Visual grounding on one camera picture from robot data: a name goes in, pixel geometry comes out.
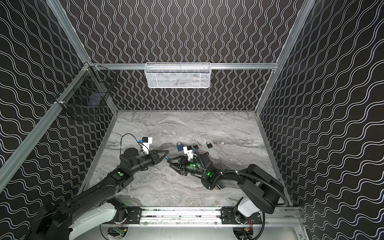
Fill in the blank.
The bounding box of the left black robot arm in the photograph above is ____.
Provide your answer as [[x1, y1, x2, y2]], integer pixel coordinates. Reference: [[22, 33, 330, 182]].
[[21, 148, 169, 240]]

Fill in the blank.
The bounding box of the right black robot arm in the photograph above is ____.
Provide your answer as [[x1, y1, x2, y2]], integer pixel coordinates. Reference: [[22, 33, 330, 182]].
[[167, 153, 289, 224]]

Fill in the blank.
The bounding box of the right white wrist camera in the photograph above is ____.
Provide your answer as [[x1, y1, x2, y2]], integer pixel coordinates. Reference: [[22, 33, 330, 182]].
[[183, 146, 195, 162]]

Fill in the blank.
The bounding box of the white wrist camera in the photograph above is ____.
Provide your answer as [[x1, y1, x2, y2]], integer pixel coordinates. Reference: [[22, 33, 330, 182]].
[[183, 146, 195, 162], [139, 137, 153, 155]]

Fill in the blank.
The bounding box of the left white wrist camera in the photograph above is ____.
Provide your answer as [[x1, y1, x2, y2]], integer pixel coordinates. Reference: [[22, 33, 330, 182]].
[[139, 137, 153, 155]]

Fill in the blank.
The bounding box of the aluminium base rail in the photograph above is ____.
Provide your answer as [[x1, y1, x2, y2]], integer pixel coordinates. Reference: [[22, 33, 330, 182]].
[[98, 206, 304, 227]]

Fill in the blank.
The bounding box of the white wire mesh basket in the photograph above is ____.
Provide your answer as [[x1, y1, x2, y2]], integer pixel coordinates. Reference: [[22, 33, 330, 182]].
[[144, 62, 212, 89]]

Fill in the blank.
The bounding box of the black wire mesh basket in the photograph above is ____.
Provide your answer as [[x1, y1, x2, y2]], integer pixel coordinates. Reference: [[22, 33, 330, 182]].
[[58, 62, 118, 122]]

